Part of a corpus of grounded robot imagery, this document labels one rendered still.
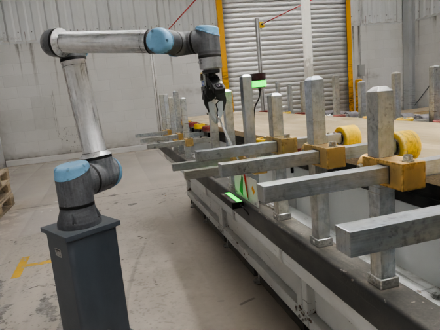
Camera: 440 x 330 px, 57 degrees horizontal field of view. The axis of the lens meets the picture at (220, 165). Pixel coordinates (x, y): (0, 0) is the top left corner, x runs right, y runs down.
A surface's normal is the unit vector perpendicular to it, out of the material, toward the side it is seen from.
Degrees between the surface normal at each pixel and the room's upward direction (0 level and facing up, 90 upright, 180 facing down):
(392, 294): 0
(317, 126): 90
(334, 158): 90
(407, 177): 90
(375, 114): 90
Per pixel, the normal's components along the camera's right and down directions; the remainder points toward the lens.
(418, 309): -0.09, -0.98
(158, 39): -0.30, 0.21
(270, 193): 0.28, 0.14
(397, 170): -0.96, 0.13
